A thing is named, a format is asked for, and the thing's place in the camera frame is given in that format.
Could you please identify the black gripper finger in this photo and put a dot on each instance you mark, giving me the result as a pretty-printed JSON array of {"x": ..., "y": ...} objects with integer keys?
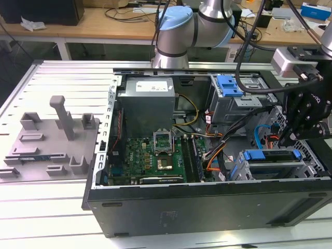
[
  {"x": 298, "y": 109},
  {"x": 311, "y": 132}
]

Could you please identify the hard disk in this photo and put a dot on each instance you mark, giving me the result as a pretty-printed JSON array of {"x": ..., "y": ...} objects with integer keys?
[{"x": 255, "y": 155}]

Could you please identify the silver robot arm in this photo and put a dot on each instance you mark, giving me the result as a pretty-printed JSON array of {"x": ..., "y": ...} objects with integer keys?
[{"x": 171, "y": 39}]

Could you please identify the silver disk bay cage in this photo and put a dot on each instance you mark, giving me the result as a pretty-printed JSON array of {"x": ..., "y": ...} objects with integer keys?
[{"x": 304, "y": 169}]

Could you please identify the blue plastic drive latch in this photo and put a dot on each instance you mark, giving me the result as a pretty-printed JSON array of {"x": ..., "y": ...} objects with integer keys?
[{"x": 228, "y": 86}]

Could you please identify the white box with black insert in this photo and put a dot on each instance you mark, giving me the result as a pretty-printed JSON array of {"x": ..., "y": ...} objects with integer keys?
[{"x": 323, "y": 26}]

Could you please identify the clear plastic bag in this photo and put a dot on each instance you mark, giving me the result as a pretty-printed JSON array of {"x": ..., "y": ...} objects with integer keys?
[{"x": 290, "y": 26}]

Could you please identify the blue cardboard box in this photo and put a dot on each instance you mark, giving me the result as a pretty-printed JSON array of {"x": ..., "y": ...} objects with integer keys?
[{"x": 316, "y": 11}]

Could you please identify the small black box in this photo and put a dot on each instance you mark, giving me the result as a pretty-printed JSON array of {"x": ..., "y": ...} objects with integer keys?
[{"x": 265, "y": 22}]

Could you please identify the silver flat device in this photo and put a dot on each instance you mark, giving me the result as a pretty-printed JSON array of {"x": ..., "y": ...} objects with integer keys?
[{"x": 282, "y": 13}]

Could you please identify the dark RAM stick with chips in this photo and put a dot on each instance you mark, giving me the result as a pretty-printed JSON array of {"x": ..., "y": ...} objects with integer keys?
[{"x": 198, "y": 166}]

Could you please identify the black RAM slot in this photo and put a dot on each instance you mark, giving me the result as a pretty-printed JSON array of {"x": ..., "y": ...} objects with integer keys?
[{"x": 187, "y": 160}]

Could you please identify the black open PC case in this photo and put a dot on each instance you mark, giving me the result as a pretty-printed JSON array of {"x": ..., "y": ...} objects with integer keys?
[{"x": 207, "y": 212}]

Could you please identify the CPU socket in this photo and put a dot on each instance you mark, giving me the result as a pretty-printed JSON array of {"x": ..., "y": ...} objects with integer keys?
[{"x": 164, "y": 164}]

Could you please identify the grey power supply unit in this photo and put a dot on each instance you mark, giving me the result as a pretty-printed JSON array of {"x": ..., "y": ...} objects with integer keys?
[{"x": 145, "y": 109}]

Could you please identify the black graphics card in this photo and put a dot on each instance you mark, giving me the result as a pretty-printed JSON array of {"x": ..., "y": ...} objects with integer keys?
[{"x": 160, "y": 180}]

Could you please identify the green motherboard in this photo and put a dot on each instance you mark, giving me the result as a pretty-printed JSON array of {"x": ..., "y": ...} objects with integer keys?
[{"x": 140, "y": 158}]

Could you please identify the white paper sheet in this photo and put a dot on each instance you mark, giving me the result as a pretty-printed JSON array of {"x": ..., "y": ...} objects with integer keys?
[{"x": 145, "y": 10}]

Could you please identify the black case fan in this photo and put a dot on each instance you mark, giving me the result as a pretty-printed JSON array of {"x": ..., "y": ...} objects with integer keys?
[{"x": 115, "y": 135}]

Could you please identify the wooden desk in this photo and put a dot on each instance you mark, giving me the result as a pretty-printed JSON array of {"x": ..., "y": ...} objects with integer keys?
[{"x": 103, "y": 28}]

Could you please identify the brown cardboard box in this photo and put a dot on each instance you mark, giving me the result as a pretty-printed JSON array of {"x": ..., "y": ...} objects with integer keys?
[{"x": 103, "y": 2}]

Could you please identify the grey parts rack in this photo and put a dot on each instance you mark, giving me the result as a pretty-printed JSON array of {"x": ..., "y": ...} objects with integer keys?
[{"x": 52, "y": 145}]

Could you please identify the green RAM stick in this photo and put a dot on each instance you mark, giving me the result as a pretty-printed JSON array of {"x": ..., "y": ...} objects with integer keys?
[{"x": 33, "y": 157}]

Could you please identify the crumpled white plastic wrap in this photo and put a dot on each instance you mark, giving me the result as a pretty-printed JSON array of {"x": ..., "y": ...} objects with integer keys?
[{"x": 32, "y": 25}]

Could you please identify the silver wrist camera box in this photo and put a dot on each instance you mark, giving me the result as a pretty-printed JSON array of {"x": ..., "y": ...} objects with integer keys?
[{"x": 281, "y": 63}]

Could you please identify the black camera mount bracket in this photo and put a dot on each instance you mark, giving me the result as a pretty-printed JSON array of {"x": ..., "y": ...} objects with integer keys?
[{"x": 292, "y": 52}]

